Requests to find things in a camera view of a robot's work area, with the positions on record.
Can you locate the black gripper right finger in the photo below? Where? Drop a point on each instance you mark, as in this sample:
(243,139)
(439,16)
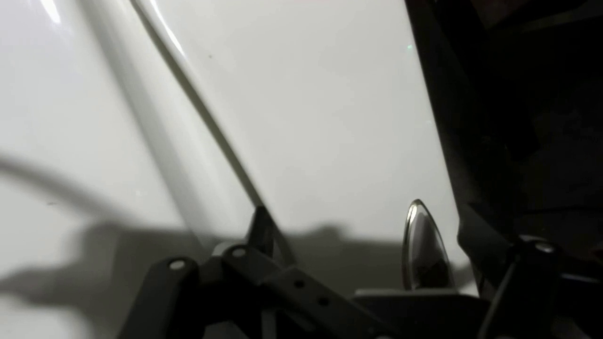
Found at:
(537,284)

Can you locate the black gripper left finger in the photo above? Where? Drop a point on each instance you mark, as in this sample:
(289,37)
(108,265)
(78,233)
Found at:
(264,299)

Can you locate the white left washing machine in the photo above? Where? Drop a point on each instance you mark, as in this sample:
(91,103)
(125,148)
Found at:
(153,129)

